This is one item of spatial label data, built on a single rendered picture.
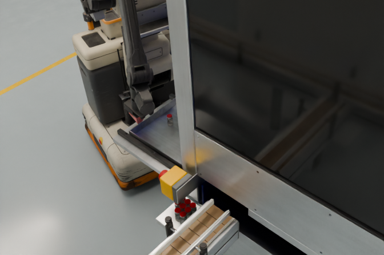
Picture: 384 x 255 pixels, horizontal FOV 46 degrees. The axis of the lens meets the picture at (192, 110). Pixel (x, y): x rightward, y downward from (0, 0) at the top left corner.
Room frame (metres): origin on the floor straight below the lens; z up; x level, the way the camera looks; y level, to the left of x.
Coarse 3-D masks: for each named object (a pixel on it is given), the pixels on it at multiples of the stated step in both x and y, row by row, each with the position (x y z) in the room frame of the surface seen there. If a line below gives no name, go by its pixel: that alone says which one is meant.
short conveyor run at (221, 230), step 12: (204, 204) 0.88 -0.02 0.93; (168, 216) 0.80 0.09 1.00; (192, 216) 0.81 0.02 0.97; (204, 216) 0.84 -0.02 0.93; (216, 216) 0.84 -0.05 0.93; (228, 216) 0.82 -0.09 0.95; (168, 228) 0.78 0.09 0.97; (180, 228) 0.77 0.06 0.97; (192, 228) 0.80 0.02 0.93; (204, 228) 0.80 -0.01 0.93; (216, 228) 0.79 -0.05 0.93; (228, 228) 0.79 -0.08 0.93; (168, 240) 0.74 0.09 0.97; (180, 240) 0.76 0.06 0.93; (192, 240) 0.76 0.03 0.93; (204, 240) 0.75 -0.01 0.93; (216, 240) 0.75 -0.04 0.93; (228, 240) 0.78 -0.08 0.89; (156, 252) 0.70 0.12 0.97; (168, 252) 0.72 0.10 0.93; (180, 252) 0.72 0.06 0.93; (192, 252) 0.72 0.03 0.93; (204, 252) 0.69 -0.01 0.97; (216, 252) 0.74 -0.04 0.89
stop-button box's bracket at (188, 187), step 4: (196, 176) 0.92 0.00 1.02; (192, 180) 0.91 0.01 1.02; (196, 180) 0.92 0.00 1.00; (184, 184) 0.89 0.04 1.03; (188, 184) 0.90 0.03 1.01; (192, 184) 0.91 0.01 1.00; (196, 184) 0.92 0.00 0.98; (180, 188) 0.88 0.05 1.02; (184, 188) 0.89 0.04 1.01; (188, 188) 0.90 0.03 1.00; (192, 188) 0.91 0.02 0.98; (176, 192) 0.87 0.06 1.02; (180, 192) 0.87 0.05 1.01; (184, 192) 0.88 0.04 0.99; (188, 192) 0.90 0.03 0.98; (180, 196) 0.87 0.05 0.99; (184, 196) 0.88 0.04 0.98; (180, 200) 0.87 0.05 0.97
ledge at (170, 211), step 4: (172, 204) 0.93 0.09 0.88; (196, 204) 0.93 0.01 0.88; (168, 208) 0.92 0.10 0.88; (172, 208) 0.92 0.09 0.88; (164, 212) 0.90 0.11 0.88; (168, 212) 0.90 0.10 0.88; (172, 212) 0.90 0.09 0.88; (160, 216) 0.89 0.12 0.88; (164, 216) 0.89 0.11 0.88; (172, 216) 0.89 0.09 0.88; (156, 220) 0.88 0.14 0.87; (160, 220) 0.87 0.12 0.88; (164, 220) 0.87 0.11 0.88; (172, 220) 0.87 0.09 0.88; (160, 224) 0.87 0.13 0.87; (164, 224) 0.86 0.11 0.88; (176, 224) 0.85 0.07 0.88; (180, 224) 0.85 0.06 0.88; (164, 228) 0.85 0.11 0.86; (176, 228) 0.84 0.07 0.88
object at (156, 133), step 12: (168, 108) 1.42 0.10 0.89; (144, 120) 1.32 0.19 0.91; (156, 120) 1.36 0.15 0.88; (132, 132) 1.26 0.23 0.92; (144, 132) 1.29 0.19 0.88; (156, 132) 1.29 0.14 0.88; (168, 132) 1.28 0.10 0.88; (156, 144) 1.22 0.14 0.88; (168, 144) 1.21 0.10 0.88; (168, 156) 1.12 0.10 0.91; (180, 156) 1.15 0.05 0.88
